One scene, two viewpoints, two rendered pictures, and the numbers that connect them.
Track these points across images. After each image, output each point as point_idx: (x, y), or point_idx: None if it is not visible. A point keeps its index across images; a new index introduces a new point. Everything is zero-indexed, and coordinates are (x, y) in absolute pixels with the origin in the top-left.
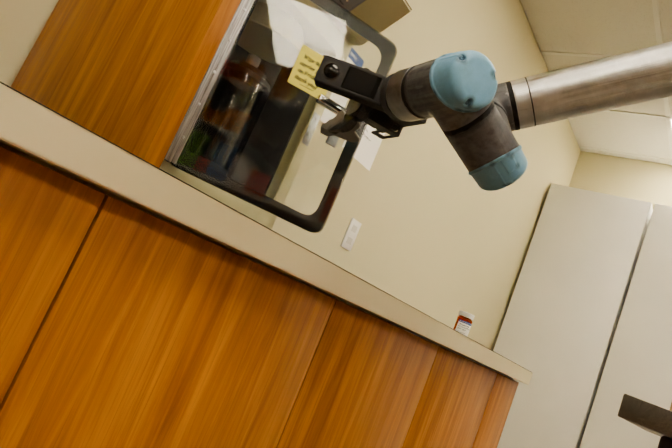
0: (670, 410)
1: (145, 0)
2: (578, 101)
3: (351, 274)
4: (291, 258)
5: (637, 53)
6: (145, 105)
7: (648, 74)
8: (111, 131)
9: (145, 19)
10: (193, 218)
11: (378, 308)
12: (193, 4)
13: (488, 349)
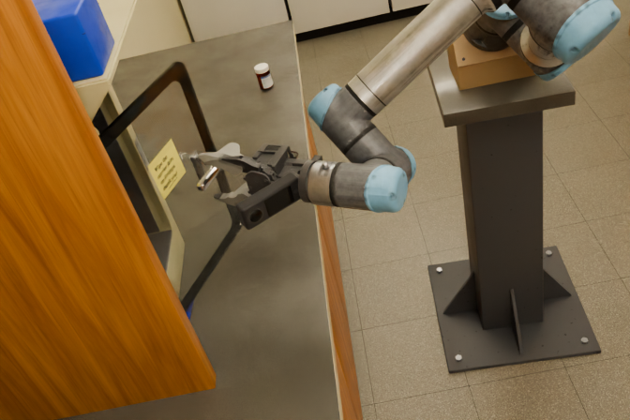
0: (459, 88)
1: (33, 300)
2: (412, 81)
3: (320, 254)
4: (329, 317)
5: (438, 28)
6: (164, 357)
7: (451, 40)
8: (146, 381)
9: (62, 312)
10: (340, 402)
11: (319, 228)
12: (119, 286)
13: (299, 85)
